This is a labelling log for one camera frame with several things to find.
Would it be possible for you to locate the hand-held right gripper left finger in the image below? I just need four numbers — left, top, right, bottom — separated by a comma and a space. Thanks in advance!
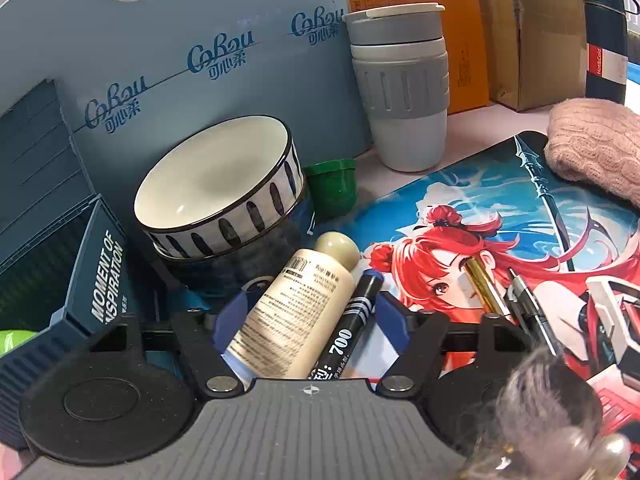
87, 290, 253, 401

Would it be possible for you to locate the light blue paper bag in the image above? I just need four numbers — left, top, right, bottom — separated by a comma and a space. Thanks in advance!
0, 0, 374, 281

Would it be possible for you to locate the pink knitted cloth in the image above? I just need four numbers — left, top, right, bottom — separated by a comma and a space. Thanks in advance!
543, 98, 640, 204

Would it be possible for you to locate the dark blue storage box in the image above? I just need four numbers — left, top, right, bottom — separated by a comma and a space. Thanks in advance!
0, 78, 151, 453

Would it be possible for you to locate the small green plastic cup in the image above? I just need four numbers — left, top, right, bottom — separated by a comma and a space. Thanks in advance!
302, 158, 359, 219

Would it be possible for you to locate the grey fluffy pearl hair clip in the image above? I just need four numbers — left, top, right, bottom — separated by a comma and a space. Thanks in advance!
459, 346, 634, 480

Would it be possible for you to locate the printed anime desk mat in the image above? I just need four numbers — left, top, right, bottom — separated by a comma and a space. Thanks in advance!
344, 130, 640, 480

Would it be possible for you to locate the black ballpoint pen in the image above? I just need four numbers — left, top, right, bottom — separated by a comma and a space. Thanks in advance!
506, 267, 564, 357

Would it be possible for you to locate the grey white travel cup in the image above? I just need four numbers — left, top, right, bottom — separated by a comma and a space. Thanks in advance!
343, 2, 450, 172

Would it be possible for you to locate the cream lotion tube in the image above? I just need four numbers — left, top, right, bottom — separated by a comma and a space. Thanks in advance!
222, 230, 362, 381

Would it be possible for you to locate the gold pen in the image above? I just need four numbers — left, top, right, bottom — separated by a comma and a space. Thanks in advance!
462, 257, 509, 317

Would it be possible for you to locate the brown cardboard box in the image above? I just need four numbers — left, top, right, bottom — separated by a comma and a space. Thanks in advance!
471, 0, 589, 112

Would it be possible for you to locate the white striped ceramic bowl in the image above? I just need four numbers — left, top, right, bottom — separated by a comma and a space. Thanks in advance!
133, 115, 305, 261

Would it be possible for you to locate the black marker pen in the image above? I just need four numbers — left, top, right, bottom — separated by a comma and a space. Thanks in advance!
304, 269, 385, 382

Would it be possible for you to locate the orange cardboard box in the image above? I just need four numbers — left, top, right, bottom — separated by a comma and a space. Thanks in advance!
339, 0, 491, 116

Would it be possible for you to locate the dark ceramic bowl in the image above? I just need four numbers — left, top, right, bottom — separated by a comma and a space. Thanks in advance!
154, 194, 317, 302

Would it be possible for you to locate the green round object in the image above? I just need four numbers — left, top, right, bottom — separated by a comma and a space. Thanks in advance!
0, 329, 37, 358

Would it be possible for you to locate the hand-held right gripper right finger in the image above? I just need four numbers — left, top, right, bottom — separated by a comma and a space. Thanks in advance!
375, 292, 533, 398

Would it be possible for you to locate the dark blue thermos bottle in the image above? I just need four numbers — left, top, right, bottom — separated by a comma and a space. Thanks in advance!
580, 0, 640, 107

